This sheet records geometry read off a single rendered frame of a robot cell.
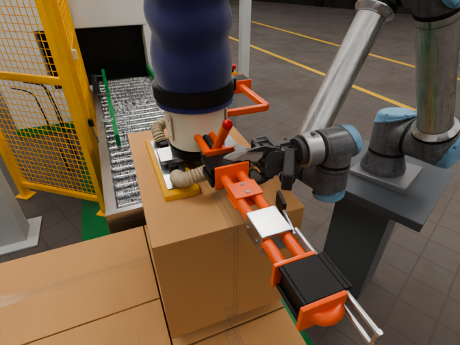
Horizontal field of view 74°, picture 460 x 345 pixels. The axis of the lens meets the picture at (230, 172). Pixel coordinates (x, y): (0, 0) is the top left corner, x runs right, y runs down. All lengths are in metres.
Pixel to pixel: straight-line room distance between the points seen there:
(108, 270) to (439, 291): 1.78
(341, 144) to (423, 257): 1.62
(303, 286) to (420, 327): 1.57
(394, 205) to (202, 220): 0.85
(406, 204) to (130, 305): 1.12
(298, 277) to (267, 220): 0.13
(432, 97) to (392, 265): 1.28
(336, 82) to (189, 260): 0.65
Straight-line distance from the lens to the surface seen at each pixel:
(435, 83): 1.15
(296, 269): 0.48
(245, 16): 4.40
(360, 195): 1.37
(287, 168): 0.69
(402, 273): 2.19
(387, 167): 1.46
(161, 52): 0.79
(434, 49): 1.08
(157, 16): 0.78
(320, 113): 0.96
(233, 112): 0.99
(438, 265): 2.35
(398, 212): 1.35
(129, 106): 2.81
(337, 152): 0.82
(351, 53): 1.00
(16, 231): 2.44
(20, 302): 1.40
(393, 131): 1.40
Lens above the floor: 1.54
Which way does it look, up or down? 34 degrees down
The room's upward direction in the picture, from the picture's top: straight up
